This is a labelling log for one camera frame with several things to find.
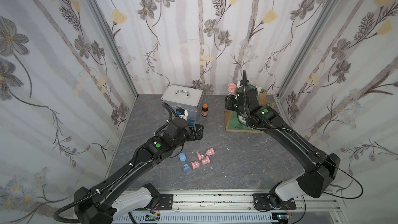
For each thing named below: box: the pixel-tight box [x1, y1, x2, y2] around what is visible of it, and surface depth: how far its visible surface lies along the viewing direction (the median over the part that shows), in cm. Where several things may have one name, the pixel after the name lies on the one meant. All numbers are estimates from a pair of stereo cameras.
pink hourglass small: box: [205, 147, 216, 156], surface depth 90 cm
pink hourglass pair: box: [196, 152, 211, 165], surface depth 88 cm
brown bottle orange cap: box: [201, 103, 209, 117], surface depth 106 cm
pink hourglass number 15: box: [190, 160, 200, 171], surface depth 85 cm
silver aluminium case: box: [160, 84, 204, 121], surface depth 100 cm
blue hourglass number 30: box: [177, 152, 187, 162], surface depth 88 cm
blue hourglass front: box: [183, 163, 192, 173], surface depth 84 cm
